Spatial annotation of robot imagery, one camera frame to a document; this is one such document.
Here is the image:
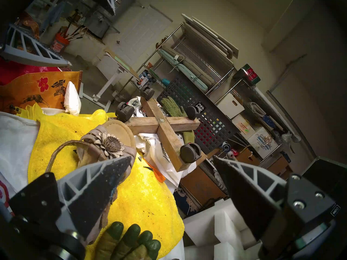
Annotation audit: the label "orange floral tote bag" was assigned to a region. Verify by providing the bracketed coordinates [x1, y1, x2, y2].
[0, 71, 83, 114]

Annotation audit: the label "orange bucket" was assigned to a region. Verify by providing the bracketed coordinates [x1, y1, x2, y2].
[50, 32, 70, 53]

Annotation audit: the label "orange plastic strip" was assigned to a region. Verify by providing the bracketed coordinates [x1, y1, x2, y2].
[141, 155, 166, 183]

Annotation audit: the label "gray right gripper left finger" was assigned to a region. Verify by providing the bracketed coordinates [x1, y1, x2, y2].
[9, 155, 132, 245]

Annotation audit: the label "black perforated plastic basket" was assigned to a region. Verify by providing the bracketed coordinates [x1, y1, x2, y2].
[157, 78, 239, 154]

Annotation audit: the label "wooden cross caster dolly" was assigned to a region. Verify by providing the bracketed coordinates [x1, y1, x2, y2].
[115, 87, 208, 173]

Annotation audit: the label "black flight case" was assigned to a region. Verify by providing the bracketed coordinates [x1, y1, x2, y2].
[301, 157, 347, 260]

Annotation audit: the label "red snowman box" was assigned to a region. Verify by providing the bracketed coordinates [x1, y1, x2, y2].
[233, 64, 261, 86]

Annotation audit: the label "small Gildan cardboard box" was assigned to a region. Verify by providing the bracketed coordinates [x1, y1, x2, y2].
[247, 127, 280, 160]

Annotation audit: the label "white foam packing block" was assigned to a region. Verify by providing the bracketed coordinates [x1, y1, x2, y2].
[183, 199, 263, 260]

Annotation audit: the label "green knit glove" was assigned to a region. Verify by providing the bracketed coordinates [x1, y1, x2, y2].
[161, 96, 196, 144]

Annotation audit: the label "blue white product box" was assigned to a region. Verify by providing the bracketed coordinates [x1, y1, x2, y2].
[136, 70, 153, 89]

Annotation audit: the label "white overbed table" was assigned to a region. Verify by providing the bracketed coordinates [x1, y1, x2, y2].
[79, 48, 142, 112]

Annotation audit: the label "brown cardboard box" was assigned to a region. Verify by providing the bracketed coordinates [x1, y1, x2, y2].
[267, 155, 289, 176]

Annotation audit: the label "white flat boards stack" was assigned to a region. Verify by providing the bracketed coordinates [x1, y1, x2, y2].
[181, 14, 239, 59]

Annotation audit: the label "white box orange label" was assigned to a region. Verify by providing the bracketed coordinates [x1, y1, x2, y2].
[232, 115, 256, 139]

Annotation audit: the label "white crumpled bag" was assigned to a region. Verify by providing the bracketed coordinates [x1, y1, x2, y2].
[64, 81, 82, 116]

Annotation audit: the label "yellow plastic bag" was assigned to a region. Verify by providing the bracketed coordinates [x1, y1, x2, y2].
[16, 104, 45, 121]

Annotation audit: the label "white bag red circles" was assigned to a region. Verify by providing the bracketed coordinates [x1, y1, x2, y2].
[0, 112, 41, 216]

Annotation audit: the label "tan glove green fingertips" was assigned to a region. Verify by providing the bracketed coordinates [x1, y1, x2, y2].
[95, 222, 162, 260]

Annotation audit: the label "white printed plastic bag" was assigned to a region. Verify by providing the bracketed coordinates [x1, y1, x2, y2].
[127, 97, 197, 187]

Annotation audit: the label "white box with handle hole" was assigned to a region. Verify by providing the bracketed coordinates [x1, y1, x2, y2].
[217, 93, 245, 119]

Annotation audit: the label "red shiny bag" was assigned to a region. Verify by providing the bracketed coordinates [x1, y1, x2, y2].
[0, 58, 68, 85]

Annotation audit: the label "dark blue floral rug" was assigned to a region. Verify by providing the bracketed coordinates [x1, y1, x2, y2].
[173, 188, 201, 216]

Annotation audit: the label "beige bench cushion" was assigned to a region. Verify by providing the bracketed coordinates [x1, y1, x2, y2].
[165, 47, 215, 85]

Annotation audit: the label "teal bench cushion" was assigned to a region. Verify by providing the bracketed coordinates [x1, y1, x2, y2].
[159, 49, 208, 93]

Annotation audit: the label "gray right gripper right finger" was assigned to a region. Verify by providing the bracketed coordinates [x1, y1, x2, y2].
[213, 155, 337, 260]

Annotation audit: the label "finger of the gray left gripper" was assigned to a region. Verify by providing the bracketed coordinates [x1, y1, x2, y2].
[94, 0, 117, 16]
[1, 24, 72, 68]

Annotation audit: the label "brown wooden chest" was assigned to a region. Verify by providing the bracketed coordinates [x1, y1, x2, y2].
[180, 165, 229, 206]

